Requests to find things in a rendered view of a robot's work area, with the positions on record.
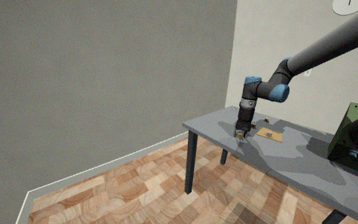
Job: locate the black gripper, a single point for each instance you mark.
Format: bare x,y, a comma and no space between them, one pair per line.
245,115

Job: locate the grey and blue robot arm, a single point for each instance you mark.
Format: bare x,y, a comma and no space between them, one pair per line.
341,40

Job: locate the tan flat mat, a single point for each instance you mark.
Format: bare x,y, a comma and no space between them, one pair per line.
277,136

